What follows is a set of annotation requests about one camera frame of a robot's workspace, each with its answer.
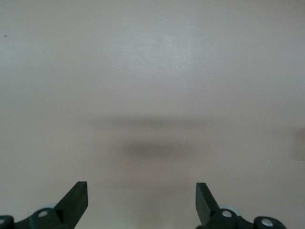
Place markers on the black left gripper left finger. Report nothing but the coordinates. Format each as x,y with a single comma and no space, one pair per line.
74,205

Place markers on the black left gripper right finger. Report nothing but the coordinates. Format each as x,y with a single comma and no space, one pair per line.
206,207

